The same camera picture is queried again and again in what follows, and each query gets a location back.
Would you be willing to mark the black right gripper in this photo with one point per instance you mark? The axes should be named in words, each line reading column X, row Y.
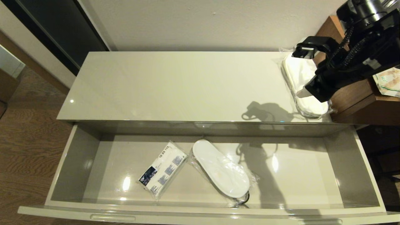
column 326, row 84

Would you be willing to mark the white slippers plastic wrap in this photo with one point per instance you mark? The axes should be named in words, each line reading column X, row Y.
column 300, row 75

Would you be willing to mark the cream glossy wide drawer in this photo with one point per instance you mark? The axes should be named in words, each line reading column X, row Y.
column 187, row 190

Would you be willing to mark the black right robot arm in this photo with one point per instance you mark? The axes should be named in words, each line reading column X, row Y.
column 375, row 47

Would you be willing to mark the brown wooden side table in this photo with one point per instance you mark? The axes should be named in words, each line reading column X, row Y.
column 359, row 100

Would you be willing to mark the patterned snack bag green trim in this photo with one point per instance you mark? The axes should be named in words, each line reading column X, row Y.
column 389, row 81

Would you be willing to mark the cream glossy low cabinet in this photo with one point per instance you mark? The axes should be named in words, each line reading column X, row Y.
column 193, row 87

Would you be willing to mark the white slippers flat in plastic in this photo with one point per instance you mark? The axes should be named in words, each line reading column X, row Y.
column 222, row 170

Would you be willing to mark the white printed plastic packet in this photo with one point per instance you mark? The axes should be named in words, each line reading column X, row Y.
column 164, row 168

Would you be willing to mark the dark glass door panel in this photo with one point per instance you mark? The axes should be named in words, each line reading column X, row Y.
column 62, row 28

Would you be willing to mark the white furniture panel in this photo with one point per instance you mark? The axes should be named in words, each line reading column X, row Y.
column 9, row 64

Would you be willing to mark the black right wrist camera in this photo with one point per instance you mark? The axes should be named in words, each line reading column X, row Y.
column 315, row 45

